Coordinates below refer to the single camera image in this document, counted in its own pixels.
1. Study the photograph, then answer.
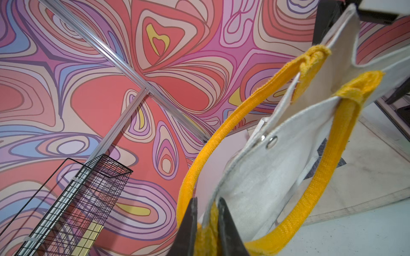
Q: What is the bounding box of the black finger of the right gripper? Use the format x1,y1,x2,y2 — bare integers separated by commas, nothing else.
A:
312,0,344,45

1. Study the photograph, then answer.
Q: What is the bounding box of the cream canvas bag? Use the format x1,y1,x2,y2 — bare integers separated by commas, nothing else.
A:
304,117,410,226

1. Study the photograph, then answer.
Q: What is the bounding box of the cream bag with yellow handles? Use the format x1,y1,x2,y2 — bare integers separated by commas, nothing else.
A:
176,1,410,256

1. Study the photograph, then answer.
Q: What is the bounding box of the black wire basket, back wall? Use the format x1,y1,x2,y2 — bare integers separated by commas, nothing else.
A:
1,154,132,256

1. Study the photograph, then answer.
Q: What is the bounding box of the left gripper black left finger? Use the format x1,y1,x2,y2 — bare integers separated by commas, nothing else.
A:
167,197,198,256

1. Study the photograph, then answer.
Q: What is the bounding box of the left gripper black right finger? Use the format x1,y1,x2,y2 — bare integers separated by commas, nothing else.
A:
218,197,250,256

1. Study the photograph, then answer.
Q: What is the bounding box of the aluminium frame rail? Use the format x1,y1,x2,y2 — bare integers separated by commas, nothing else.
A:
1,1,191,256

